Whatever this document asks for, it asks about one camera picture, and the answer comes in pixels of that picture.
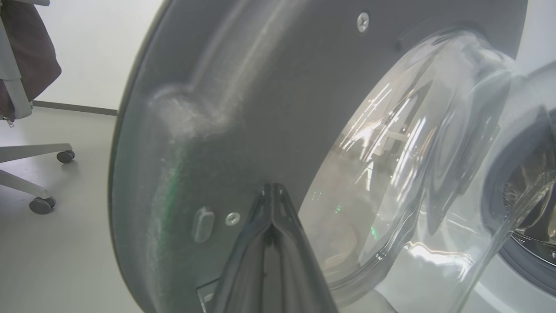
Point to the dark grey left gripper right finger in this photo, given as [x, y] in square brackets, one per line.
[299, 269]

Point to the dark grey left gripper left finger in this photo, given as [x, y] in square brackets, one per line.
[243, 269]

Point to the washing machine glass door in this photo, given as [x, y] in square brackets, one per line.
[260, 87]

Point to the steel washer drum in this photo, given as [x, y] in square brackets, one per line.
[543, 226]

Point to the white front-load washing machine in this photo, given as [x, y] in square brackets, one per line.
[534, 34]

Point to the grey wheeled office chair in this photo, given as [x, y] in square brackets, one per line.
[34, 152]

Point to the dark brown jacket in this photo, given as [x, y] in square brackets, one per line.
[34, 56]

